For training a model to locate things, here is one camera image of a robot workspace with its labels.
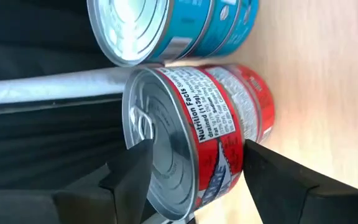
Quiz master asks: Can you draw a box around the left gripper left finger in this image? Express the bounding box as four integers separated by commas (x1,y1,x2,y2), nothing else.
0,138,155,224

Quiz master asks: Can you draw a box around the blue tuna can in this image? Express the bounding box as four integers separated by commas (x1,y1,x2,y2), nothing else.
86,0,216,68
178,0,242,60
211,0,260,57

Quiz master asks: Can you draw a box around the black backdrop curtain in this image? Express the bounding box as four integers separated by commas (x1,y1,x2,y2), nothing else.
0,0,127,191

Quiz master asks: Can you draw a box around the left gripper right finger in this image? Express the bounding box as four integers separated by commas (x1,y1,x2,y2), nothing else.
242,139,358,224

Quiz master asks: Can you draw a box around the white pole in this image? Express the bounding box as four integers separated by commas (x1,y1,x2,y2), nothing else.
0,66,139,106

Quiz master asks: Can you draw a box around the red albacore tuna can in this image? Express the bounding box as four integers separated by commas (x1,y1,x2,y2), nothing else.
228,63,276,144
122,66,245,222
203,65,262,144

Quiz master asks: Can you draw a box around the wooden shelf board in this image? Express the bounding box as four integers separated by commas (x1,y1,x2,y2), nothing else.
163,0,358,224

